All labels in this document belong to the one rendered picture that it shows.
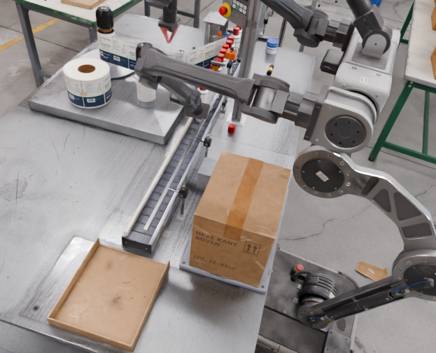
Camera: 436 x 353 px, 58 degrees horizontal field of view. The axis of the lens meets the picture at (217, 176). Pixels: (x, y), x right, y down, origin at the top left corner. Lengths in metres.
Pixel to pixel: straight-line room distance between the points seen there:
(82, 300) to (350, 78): 0.99
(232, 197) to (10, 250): 0.76
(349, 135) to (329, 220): 1.83
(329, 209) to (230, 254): 1.69
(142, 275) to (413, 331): 1.65
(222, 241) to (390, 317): 1.52
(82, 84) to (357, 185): 1.22
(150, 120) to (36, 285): 0.86
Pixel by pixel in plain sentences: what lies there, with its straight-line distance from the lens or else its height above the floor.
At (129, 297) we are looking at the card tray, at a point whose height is 0.83.
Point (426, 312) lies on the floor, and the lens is 2.64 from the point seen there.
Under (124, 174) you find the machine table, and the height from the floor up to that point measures 0.83.
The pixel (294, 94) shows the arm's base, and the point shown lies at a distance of 0.97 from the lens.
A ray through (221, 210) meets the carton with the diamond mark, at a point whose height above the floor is 1.12.
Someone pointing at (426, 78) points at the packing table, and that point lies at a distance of 2.97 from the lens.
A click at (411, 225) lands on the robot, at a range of 1.42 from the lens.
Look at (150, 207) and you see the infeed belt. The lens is 1.45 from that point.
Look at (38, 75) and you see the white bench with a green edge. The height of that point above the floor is 0.16.
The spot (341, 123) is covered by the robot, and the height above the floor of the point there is 1.47.
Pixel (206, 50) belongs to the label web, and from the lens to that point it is 2.09.
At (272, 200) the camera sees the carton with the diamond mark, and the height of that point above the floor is 1.12.
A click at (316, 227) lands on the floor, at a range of 2.69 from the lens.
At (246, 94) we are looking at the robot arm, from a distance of 1.00.
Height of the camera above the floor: 1.98
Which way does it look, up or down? 45 degrees down
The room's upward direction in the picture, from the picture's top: 8 degrees clockwise
